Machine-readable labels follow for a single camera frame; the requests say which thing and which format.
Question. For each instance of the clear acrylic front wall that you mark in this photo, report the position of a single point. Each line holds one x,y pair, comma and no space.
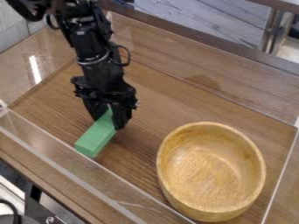
88,189

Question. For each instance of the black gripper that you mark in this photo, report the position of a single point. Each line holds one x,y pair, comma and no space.
102,86

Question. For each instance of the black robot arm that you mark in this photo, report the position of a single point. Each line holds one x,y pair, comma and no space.
84,26

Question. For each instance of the metal table leg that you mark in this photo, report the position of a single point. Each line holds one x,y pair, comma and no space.
271,29

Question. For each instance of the green rectangular block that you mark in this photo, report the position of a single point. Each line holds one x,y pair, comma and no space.
96,137

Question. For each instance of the brown wooden bowl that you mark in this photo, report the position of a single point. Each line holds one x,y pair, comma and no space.
211,171

